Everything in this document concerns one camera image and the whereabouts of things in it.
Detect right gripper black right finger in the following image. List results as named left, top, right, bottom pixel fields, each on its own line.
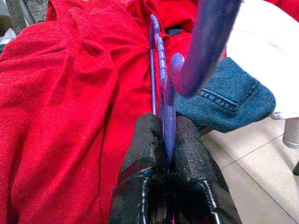
left=170, top=116, right=242, bottom=224

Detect blue jeans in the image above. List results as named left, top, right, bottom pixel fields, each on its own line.
left=175, top=57, right=277, bottom=133

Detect crumpled red garment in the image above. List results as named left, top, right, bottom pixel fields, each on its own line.
left=0, top=0, right=227, bottom=224

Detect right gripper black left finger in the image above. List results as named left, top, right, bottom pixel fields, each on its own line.
left=109, top=113, right=169, bottom=224

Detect purple plastic hanger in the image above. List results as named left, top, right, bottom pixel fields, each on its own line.
left=149, top=0, right=242, bottom=168

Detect cream white garment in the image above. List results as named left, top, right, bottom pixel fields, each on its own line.
left=225, top=0, right=299, bottom=121

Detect red garment white stripes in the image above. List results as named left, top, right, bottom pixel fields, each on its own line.
left=266, top=0, right=299, bottom=21

